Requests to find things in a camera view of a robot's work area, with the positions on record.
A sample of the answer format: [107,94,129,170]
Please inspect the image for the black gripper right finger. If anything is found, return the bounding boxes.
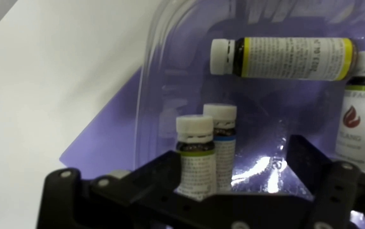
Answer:
[285,133,365,229]

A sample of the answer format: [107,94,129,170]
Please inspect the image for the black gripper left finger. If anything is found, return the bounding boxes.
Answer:
[35,150,218,229]

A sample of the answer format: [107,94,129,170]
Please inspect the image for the white-capped bottle green band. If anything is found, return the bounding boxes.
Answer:
[174,113,218,201]

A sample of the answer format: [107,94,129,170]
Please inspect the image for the white-capped bottle flame logo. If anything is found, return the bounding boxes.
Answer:
[333,49,365,176]

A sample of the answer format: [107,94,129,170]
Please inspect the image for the white-capped bottle blue band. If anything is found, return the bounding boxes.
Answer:
[202,103,238,194]

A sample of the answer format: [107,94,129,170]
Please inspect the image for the clear plastic clamshell container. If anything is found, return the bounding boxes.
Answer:
[132,0,365,201]

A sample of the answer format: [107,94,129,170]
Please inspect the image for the white-capped bottle yellow bands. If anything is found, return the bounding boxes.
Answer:
[209,35,359,81]

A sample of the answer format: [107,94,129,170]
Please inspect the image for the purple paper sheet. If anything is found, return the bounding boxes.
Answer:
[59,0,365,229]

